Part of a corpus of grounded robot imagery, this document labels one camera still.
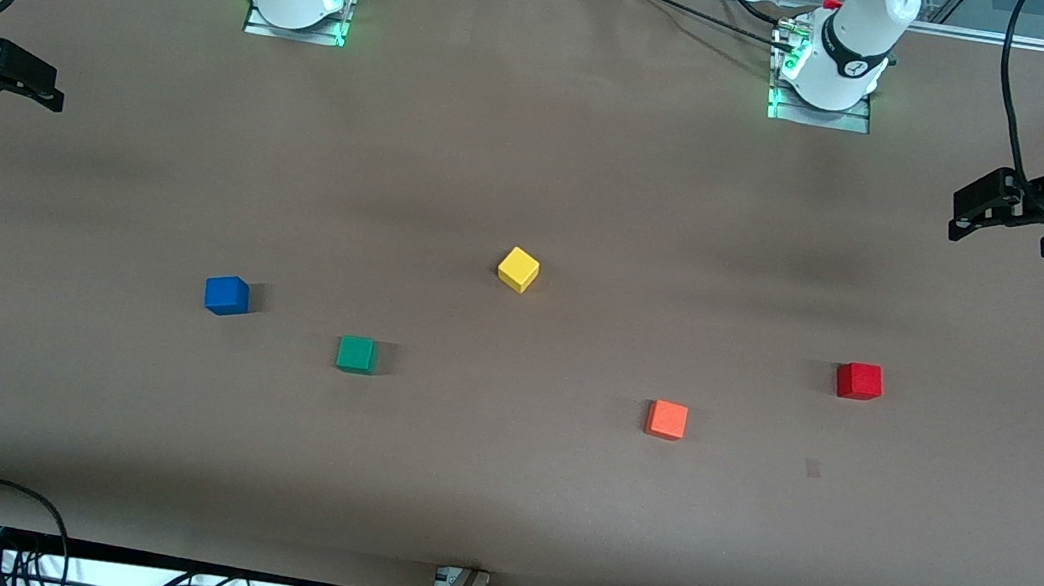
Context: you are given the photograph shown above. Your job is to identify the yellow wooden block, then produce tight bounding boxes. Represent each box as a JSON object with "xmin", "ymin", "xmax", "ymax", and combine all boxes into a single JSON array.
[{"xmin": 494, "ymin": 244, "xmax": 544, "ymax": 297}]

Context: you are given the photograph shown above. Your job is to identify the long black base cable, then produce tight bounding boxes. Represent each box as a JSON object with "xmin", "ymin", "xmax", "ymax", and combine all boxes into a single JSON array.
[{"xmin": 600, "ymin": 0, "xmax": 796, "ymax": 55}]

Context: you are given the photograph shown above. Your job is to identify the aluminium frame rail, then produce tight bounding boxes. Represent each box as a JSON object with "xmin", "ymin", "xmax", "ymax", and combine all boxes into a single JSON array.
[{"xmin": 881, "ymin": 15, "xmax": 1044, "ymax": 52}]

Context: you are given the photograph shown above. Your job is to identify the brown paper table cover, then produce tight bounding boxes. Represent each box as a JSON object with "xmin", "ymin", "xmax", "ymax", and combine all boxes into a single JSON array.
[{"xmin": 0, "ymin": 0, "xmax": 1044, "ymax": 586}]

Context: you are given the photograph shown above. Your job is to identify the short black base cable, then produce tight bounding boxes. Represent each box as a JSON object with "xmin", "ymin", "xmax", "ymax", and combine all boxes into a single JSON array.
[{"xmin": 710, "ymin": 0, "xmax": 794, "ymax": 29}]

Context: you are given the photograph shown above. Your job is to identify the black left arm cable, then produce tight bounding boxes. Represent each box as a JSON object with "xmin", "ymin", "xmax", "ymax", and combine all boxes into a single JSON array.
[{"xmin": 985, "ymin": 0, "xmax": 1044, "ymax": 188}]

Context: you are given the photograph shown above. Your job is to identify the blue wooden block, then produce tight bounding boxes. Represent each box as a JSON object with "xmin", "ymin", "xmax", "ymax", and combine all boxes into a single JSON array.
[{"xmin": 202, "ymin": 272, "xmax": 254, "ymax": 320}]

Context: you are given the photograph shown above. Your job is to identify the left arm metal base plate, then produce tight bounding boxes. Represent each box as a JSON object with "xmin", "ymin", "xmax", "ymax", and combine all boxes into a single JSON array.
[{"xmin": 763, "ymin": 24, "xmax": 884, "ymax": 136}]

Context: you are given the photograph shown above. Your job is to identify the red wooden block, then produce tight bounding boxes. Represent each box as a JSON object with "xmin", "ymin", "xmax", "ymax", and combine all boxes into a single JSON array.
[{"xmin": 833, "ymin": 360, "xmax": 886, "ymax": 404}]

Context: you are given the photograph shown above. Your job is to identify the orange wooden block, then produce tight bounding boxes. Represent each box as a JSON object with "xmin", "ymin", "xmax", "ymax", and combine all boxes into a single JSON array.
[{"xmin": 643, "ymin": 398, "xmax": 691, "ymax": 444}]

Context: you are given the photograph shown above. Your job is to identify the green wooden block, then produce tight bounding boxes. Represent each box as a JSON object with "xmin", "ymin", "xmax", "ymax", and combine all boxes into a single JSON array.
[{"xmin": 334, "ymin": 334, "xmax": 381, "ymax": 377}]

